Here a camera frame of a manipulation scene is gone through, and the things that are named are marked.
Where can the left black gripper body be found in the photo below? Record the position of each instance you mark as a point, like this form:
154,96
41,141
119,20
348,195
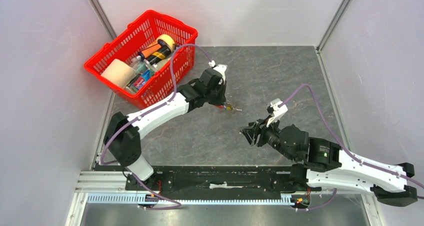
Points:
216,97

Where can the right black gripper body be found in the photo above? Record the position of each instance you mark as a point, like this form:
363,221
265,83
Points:
265,131

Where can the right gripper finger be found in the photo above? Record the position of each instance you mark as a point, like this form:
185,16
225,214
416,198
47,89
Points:
252,137
252,127

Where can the metal key holder red handle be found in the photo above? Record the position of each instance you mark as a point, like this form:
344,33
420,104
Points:
228,107

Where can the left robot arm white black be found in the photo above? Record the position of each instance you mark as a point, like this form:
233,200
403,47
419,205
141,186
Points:
125,132

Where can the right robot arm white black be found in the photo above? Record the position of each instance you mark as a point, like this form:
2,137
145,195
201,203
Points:
319,163

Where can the orange black bottle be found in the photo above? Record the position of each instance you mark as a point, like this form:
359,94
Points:
156,53

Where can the masking tape roll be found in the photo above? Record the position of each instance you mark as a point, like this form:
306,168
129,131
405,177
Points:
165,39

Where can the blue red packet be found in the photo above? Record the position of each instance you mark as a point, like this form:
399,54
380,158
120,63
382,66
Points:
141,81

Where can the red plastic basket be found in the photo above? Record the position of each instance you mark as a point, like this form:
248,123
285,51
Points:
138,35

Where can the beige paper roll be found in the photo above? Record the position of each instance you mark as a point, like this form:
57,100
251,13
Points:
119,73

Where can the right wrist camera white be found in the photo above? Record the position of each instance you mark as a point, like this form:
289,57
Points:
276,109

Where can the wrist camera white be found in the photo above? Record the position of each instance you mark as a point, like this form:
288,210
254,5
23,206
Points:
221,69
276,109

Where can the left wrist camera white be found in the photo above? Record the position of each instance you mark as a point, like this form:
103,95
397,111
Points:
221,69

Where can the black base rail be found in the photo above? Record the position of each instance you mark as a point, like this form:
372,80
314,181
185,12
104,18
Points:
226,182

